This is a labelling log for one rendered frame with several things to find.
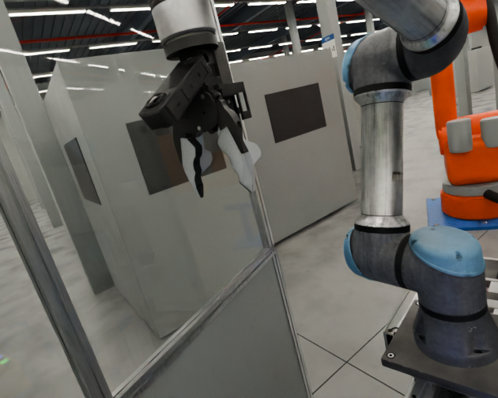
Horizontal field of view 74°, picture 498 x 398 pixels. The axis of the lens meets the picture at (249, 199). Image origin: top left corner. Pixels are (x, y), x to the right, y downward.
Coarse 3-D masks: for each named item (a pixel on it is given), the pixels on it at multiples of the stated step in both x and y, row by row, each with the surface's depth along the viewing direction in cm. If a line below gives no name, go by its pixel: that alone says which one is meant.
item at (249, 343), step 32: (256, 288) 134; (224, 320) 116; (256, 320) 132; (192, 352) 102; (224, 352) 115; (256, 352) 131; (288, 352) 151; (160, 384) 92; (192, 384) 101; (224, 384) 114; (256, 384) 129; (288, 384) 149
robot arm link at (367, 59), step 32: (384, 32) 65; (352, 64) 70; (384, 64) 65; (384, 96) 67; (384, 128) 68; (384, 160) 69; (384, 192) 69; (384, 224) 68; (352, 256) 74; (384, 256) 68
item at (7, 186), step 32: (0, 160) 64; (0, 192) 63; (256, 192) 138; (32, 224) 68; (32, 256) 67; (64, 288) 72; (64, 320) 71; (288, 320) 153; (160, 352) 94; (96, 384) 77; (128, 384) 85
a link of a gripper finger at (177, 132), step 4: (176, 124) 46; (176, 128) 47; (176, 132) 47; (180, 132) 47; (176, 136) 47; (180, 136) 47; (184, 136) 46; (188, 136) 47; (192, 136) 47; (176, 140) 47; (176, 144) 48; (180, 144) 47; (176, 148) 48; (180, 148) 48; (180, 152) 48; (180, 156) 48; (180, 160) 48
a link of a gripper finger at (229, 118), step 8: (216, 104) 42; (224, 104) 42; (224, 112) 42; (232, 112) 42; (224, 120) 42; (232, 120) 41; (232, 128) 42; (240, 128) 42; (232, 136) 42; (240, 136) 42; (240, 144) 42
